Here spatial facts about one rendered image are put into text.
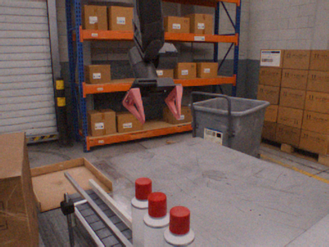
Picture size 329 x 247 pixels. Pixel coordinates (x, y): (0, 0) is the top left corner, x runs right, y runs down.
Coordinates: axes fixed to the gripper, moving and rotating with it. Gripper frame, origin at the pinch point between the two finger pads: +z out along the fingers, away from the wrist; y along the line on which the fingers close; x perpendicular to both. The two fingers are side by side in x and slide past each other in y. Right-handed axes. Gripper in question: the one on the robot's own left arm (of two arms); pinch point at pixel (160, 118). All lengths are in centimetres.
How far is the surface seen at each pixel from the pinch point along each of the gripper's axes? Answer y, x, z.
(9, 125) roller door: -29, 342, -171
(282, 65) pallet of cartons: 291, 130, -114
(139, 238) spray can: -12.3, 3.3, 24.2
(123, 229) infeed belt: -9.3, 21.0, 21.0
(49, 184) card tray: -21, 59, -4
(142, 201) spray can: -11.3, -1.7, 17.9
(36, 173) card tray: -24, 67, -12
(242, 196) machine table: 38, 25, 23
